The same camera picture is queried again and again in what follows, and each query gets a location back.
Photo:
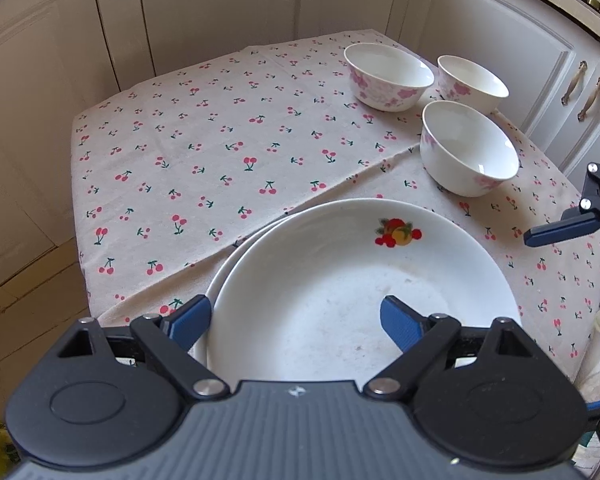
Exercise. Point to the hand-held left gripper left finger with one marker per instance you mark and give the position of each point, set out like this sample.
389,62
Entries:
192,317

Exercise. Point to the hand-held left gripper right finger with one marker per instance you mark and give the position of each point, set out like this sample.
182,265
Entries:
402,322

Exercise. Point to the cherry print tablecloth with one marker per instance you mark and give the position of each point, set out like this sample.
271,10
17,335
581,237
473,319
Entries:
205,125

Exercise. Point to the large white plate fruit decals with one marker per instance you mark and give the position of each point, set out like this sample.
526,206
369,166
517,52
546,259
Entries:
219,280

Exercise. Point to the white plate one fruit decal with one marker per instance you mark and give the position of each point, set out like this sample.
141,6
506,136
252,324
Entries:
340,290

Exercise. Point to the white bowl pink flowers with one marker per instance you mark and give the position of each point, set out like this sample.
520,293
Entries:
472,85
387,77
467,147

